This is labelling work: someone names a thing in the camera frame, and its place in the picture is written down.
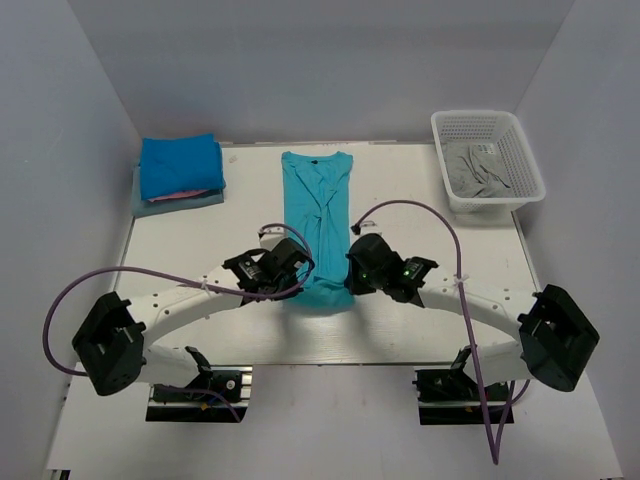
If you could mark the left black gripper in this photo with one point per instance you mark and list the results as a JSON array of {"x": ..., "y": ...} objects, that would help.
[{"x": 293, "y": 282}]

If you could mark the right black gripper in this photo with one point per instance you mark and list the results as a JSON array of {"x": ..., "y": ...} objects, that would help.
[{"x": 353, "y": 282}]

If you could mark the teal t shirt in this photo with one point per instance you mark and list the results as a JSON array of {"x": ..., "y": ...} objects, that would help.
[{"x": 316, "y": 204}]

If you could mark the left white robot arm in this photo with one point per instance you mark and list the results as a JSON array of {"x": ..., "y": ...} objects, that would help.
[{"x": 118, "y": 342}]

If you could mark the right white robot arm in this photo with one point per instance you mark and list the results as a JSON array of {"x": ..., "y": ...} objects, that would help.
[{"x": 551, "y": 339}]

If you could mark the grey t shirt in basket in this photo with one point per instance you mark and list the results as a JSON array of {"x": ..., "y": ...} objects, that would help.
[{"x": 475, "y": 171}]

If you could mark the folded light blue t shirt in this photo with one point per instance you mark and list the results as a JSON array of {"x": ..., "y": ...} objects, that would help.
[{"x": 144, "y": 208}]

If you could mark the white plastic basket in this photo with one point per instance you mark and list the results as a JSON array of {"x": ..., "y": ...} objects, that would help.
[{"x": 502, "y": 132}]

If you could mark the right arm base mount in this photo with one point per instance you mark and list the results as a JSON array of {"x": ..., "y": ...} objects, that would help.
[{"x": 447, "y": 398}]

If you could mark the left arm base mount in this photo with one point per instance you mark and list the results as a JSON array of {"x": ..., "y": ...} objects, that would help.
[{"x": 220, "y": 397}]

